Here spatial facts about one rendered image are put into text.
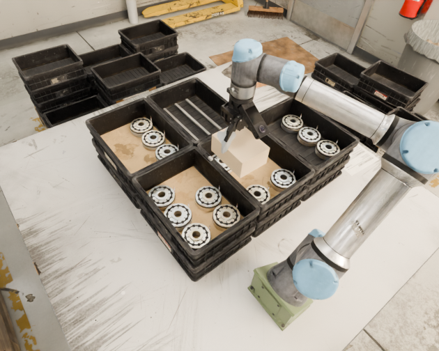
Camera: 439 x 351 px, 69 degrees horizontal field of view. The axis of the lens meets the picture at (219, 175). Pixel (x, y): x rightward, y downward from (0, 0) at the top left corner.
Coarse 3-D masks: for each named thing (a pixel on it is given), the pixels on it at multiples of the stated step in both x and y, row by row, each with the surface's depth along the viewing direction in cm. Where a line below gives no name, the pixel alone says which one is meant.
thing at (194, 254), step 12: (180, 156) 128; (204, 156) 129; (156, 168) 123; (216, 168) 125; (132, 180) 118; (228, 180) 121; (240, 192) 118; (252, 204) 114; (252, 216) 111; (168, 228) 108; (228, 228) 107; (180, 240) 104; (216, 240) 104; (192, 252) 101; (204, 252) 103
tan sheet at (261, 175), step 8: (264, 168) 139; (272, 168) 140; (280, 168) 140; (248, 176) 136; (256, 176) 136; (264, 176) 136; (248, 184) 133; (256, 184) 133; (264, 184) 134; (272, 192) 131
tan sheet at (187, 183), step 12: (192, 168) 137; (168, 180) 132; (180, 180) 132; (192, 180) 133; (204, 180) 133; (180, 192) 128; (192, 192) 129; (192, 204) 125; (192, 216) 122; (204, 216) 122; (240, 216) 123; (216, 228) 119
